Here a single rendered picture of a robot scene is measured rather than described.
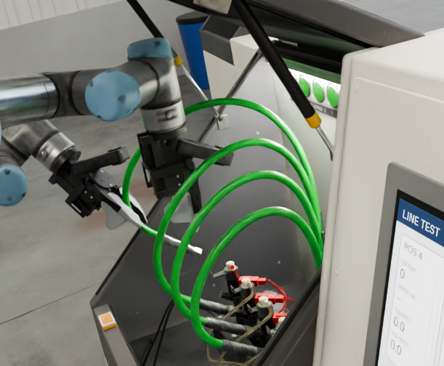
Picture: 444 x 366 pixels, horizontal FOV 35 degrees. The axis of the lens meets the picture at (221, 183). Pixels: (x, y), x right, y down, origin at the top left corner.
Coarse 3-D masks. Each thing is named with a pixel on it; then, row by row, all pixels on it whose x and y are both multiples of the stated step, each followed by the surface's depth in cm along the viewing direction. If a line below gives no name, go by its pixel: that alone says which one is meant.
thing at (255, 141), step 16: (240, 144) 120; (256, 144) 121; (272, 144) 122; (208, 160) 118; (288, 160) 124; (192, 176) 118; (304, 176) 126; (176, 192) 119; (160, 224) 119; (320, 224) 130; (160, 240) 119; (160, 256) 120; (160, 272) 121; (208, 304) 126
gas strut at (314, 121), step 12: (240, 0) 86; (240, 12) 87; (252, 12) 87; (252, 24) 88; (252, 36) 89; (264, 36) 89; (264, 48) 89; (276, 60) 90; (276, 72) 92; (288, 72) 92; (288, 84) 92; (300, 96) 94; (300, 108) 95; (312, 108) 95; (312, 120) 95; (324, 132) 98
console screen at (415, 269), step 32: (384, 192) 83; (416, 192) 77; (384, 224) 83; (416, 224) 77; (384, 256) 84; (416, 256) 78; (384, 288) 84; (416, 288) 78; (384, 320) 84; (416, 320) 78; (384, 352) 85; (416, 352) 79
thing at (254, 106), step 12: (192, 108) 132; (204, 108) 132; (252, 108) 131; (264, 108) 131; (276, 120) 132; (288, 132) 133; (132, 156) 136; (300, 156) 135; (132, 168) 136; (312, 180) 136; (144, 228) 141
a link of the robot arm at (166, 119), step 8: (176, 104) 119; (144, 112) 119; (152, 112) 118; (160, 112) 118; (168, 112) 119; (176, 112) 119; (184, 112) 122; (144, 120) 120; (152, 120) 119; (160, 120) 119; (168, 120) 119; (176, 120) 120; (184, 120) 122; (144, 128) 122; (152, 128) 120; (160, 128) 119; (168, 128) 119; (176, 128) 121
